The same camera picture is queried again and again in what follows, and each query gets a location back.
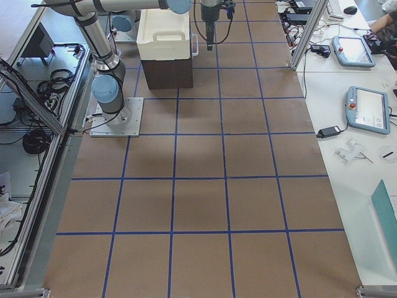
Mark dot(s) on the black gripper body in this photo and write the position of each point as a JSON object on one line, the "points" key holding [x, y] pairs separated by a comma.
{"points": [[208, 13]]}

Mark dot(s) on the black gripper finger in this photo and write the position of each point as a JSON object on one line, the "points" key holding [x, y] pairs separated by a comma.
{"points": [[210, 31]]}

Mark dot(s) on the white drawer handle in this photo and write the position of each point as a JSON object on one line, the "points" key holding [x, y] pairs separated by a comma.
{"points": [[195, 44]]}

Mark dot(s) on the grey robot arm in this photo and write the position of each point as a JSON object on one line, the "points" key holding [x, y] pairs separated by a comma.
{"points": [[109, 66], [125, 21]]}

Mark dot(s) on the white plastic tray box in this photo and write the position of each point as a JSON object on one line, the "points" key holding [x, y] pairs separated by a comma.
{"points": [[163, 35]]}

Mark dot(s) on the black computer mouse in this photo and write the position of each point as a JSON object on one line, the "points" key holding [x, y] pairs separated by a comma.
{"points": [[351, 10]]}

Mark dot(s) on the blue teach pendant far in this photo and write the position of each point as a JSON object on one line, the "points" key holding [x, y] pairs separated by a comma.
{"points": [[352, 52]]}

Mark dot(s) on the blue teach pendant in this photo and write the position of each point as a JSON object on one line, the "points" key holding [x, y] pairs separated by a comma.
{"points": [[352, 52], [367, 109]]}

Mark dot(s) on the black power adapter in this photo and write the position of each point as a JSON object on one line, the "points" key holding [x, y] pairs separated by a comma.
{"points": [[328, 132]]}

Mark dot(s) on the blue teach pendant near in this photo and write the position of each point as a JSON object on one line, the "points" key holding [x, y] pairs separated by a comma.
{"points": [[367, 109]]}

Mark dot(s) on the teal laptop lid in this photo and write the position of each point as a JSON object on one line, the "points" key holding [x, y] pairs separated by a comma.
{"points": [[384, 210]]}

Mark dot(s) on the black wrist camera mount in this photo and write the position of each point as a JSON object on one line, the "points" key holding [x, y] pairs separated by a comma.
{"points": [[229, 7]]}

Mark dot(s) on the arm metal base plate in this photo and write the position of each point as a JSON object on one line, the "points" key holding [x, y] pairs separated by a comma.
{"points": [[127, 123], [126, 37]]}

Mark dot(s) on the aluminium frame post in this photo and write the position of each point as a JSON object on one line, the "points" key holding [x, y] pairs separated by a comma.
{"points": [[313, 21]]}

